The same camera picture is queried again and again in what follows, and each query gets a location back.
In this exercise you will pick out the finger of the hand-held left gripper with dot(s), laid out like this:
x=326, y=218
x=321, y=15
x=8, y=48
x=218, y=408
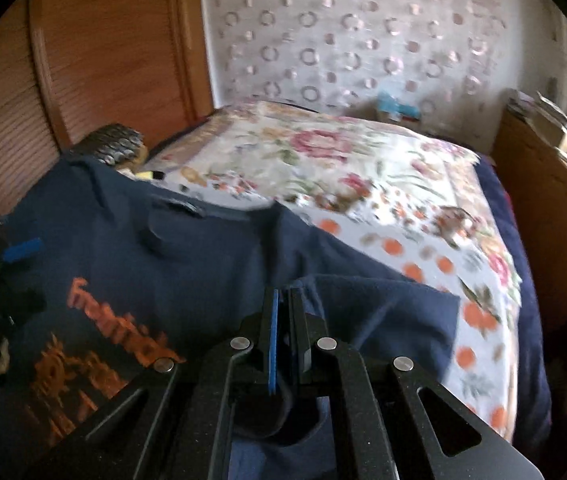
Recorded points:
x=23, y=250

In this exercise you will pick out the small yellow object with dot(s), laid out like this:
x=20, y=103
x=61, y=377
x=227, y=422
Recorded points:
x=147, y=175

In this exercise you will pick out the wooden desk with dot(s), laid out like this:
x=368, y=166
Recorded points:
x=553, y=220

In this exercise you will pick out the white curtain with circle print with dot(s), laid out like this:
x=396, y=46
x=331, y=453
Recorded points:
x=353, y=35

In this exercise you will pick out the navy t-shirt with orange print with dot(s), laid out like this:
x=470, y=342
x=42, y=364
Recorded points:
x=188, y=270

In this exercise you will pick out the floral bedsheet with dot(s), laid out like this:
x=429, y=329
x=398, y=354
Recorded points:
x=363, y=200

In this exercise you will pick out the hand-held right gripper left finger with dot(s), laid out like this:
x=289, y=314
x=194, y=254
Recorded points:
x=274, y=350

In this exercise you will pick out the wooden wardrobe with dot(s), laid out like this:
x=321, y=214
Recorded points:
x=103, y=60

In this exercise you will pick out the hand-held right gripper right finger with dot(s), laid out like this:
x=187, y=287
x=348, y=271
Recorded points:
x=294, y=340

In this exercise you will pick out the navy blanket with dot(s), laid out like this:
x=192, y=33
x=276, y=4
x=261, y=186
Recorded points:
x=528, y=350

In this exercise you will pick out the blue toy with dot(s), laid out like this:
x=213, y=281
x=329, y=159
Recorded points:
x=394, y=106

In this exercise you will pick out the clutter pile on desk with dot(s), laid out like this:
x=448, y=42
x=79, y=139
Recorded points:
x=558, y=125

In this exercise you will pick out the grey sequined cushion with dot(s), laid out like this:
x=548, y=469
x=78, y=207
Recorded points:
x=108, y=144

